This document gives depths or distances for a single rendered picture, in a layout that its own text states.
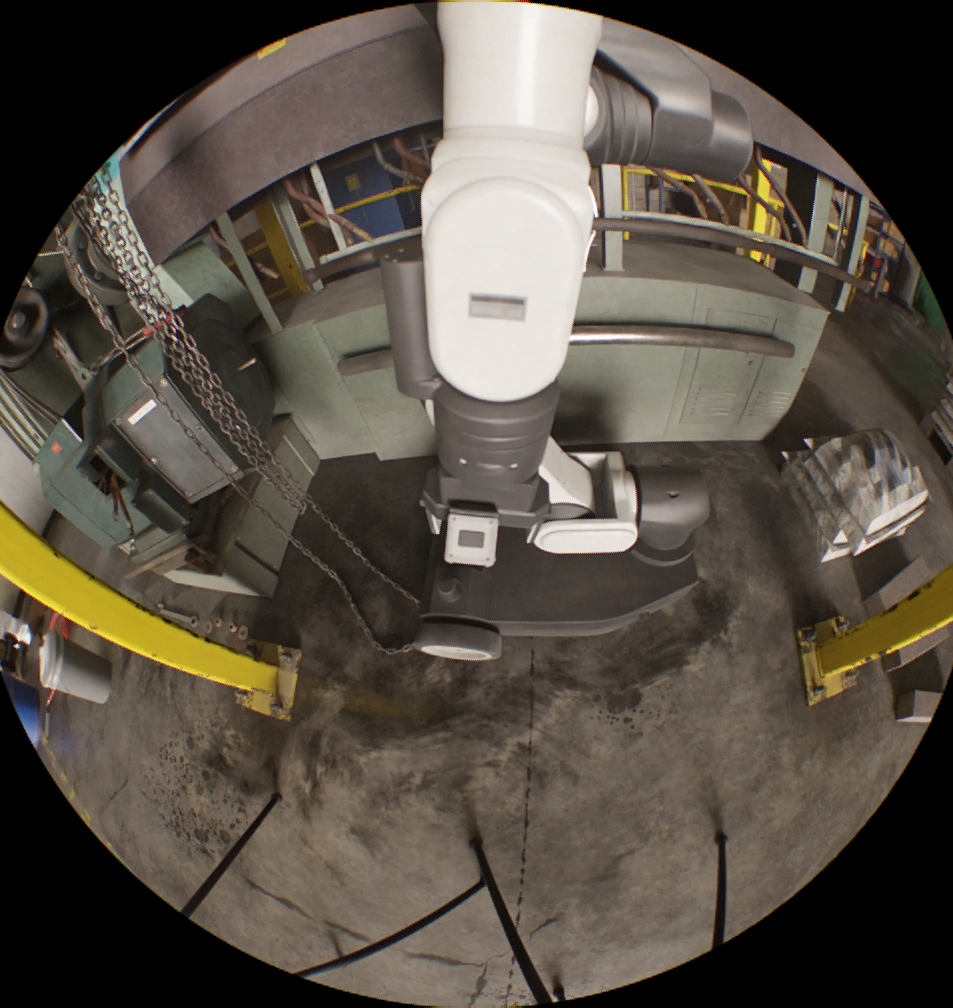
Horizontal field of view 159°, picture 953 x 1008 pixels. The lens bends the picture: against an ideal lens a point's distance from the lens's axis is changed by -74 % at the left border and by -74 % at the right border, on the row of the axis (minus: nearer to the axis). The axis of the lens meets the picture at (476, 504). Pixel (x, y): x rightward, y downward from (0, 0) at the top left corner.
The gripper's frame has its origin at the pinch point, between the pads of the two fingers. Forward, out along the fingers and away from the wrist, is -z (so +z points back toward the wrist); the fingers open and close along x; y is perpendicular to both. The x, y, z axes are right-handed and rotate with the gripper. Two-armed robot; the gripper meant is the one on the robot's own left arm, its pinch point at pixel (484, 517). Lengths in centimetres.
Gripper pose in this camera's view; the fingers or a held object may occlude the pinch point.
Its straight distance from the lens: 36.8
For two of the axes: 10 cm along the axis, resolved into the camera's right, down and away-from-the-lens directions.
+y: -1.0, 8.2, -5.6
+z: 0.2, -5.6, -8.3
